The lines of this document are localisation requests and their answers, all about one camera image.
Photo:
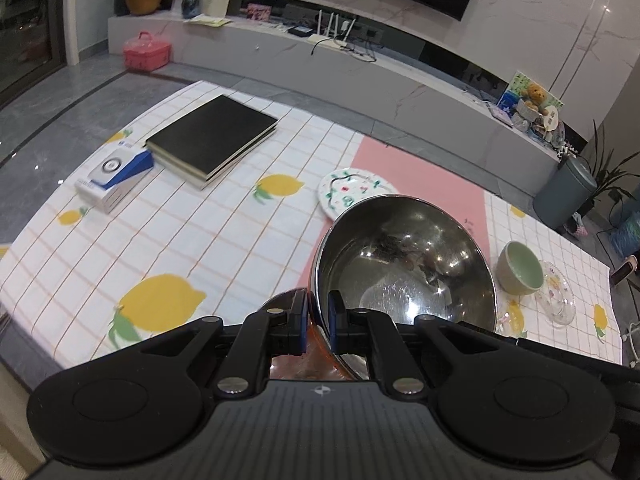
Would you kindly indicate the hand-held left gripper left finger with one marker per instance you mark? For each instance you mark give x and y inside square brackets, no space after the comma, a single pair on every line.
[301,326]

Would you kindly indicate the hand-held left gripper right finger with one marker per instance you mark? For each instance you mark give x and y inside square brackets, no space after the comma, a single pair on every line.
[334,326]

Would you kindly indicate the stainless steel bowl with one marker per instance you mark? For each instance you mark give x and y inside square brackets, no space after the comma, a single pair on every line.
[400,260]

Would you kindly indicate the clear glass flower plate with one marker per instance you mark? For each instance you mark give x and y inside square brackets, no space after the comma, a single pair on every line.
[556,292]

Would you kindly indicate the lemon print checked tablecloth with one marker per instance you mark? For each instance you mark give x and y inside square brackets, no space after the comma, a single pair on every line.
[210,240]

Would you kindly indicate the white floral print plate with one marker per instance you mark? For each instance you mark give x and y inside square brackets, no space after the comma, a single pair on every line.
[345,191]

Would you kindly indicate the black hardcover book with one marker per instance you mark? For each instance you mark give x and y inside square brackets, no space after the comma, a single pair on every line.
[220,176]

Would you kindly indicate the green ceramic bowl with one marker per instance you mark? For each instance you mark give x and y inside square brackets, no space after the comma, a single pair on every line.
[522,267]

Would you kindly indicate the black notebooks stack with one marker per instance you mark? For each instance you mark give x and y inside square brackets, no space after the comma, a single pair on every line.
[212,132]

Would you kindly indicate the blue and white box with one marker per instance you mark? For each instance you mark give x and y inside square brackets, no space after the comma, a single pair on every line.
[117,175]

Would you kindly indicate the grey marble TV cabinet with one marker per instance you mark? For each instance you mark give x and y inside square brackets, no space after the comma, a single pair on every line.
[350,67]

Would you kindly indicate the grey round trash bin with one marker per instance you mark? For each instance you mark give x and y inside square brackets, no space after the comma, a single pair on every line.
[562,195]

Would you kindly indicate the blue tissue packet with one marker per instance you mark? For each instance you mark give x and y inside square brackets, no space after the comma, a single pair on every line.
[507,102]

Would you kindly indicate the white antenna router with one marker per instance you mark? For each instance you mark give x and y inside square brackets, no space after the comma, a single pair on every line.
[332,35]

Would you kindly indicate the black set-top box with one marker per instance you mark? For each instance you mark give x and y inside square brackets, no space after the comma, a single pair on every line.
[301,30]

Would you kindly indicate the white space heater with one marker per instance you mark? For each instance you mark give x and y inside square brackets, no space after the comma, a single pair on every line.
[627,270]

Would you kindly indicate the brown teddy bear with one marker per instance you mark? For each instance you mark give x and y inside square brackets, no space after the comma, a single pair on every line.
[535,96]

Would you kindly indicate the green picture card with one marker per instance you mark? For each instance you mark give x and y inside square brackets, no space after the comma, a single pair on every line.
[520,82]

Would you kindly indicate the blue plastic bag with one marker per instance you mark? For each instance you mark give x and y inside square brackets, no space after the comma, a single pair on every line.
[629,240]

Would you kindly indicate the pink plastic basket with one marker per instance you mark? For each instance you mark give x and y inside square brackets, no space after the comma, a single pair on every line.
[147,52]

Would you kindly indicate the pink patterned box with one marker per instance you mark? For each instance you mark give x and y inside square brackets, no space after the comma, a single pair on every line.
[259,12]

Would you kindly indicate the yellow-green paper sheets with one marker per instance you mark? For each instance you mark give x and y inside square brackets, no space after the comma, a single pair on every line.
[207,21]

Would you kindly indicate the potted long-leaf plant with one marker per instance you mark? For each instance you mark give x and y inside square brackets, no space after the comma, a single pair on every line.
[612,170]

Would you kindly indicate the blue glass vase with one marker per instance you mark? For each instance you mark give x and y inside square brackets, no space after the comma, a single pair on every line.
[190,5]

